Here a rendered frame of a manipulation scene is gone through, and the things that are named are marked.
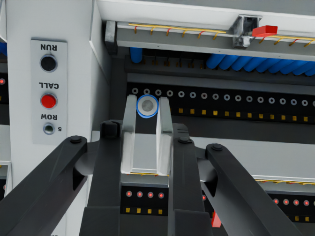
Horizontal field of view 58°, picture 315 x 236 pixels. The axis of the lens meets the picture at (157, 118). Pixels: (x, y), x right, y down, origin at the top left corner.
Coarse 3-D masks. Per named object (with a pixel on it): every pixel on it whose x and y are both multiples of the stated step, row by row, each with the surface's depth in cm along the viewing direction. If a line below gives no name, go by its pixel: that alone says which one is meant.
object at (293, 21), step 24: (96, 0) 32; (120, 0) 31; (144, 0) 31; (168, 0) 32; (192, 0) 32; (216, 0) 32; (240, 0) 32; (264, 0) 32; (288, 0) 32; (312, 0) 33; (96, 24) 33; (168, 24) 36; (192, 24) 36; (216, 24) 36; (264, 24) 35; (288, 24) 35; (312, 24) 34; (96, 48) 34; (120, 48) 45
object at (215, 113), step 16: (160, 96) 50; (176, 96) 50; (208, 96) 51; (256, 96) 51; (272, 96) 51; (288, 96) 52; (304, 96) 52; (176, 112) 50; (192, 112) 50; (208, 112) 50; (224, 112) 50; (240, 112) 50; (256, 112) 51; (272, 112) 51; (288, 112) 51; (304, 112) 51
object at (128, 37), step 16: (128, 32) 37; (144, 32) 37; (160, 32) 37; (176, 32) 37; (224, 32) 36; (160, 48) 38; (176, 48) 38; (192, 48) 37; (208, 48) 37; (224, 48) 37; (256, 48) 37; (272, 48) 38; (288, 48) 38; (304, 48) 38
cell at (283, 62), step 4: (280, 60) 43; (284, 60) 42; (288, 60) 41; (292, 60) 41; (276, 64) 44; (280, 64) 43; (284, 64) 43; (288, 64) 42; (268, 68) 47; (272, 68) 46; (276, 68) 45; (280, 68) 44; (272, 72) 46; (276, 72) 47
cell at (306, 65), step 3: (306, 63) 43; (309, 63) 42; (312, 63) 42; (300, 66) 45; (303, 66) 44; (306, 66) 43; (309, 66) 43; (312, 66) 43; (297, 69) 46; (300, 69) 45; (303, 69) 44; (306, 69) 44; (294, 72) 47; (297, 72) 46; (300, 72) 46; (303, 72) 46
